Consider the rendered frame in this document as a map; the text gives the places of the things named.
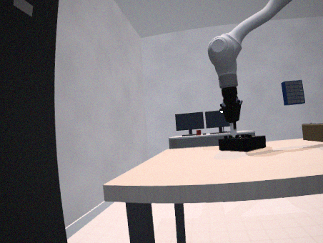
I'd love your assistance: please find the black lighting desk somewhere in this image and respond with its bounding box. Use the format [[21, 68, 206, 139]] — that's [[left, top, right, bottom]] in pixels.
[[219, 134, 266, 152]]

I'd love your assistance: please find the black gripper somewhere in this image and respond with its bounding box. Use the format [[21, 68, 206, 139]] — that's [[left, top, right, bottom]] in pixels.
[[220, 86, 242, 137]]

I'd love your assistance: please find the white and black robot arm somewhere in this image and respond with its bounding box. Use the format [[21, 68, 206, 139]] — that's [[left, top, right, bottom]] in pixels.
[[208, 0, 292, 89]]

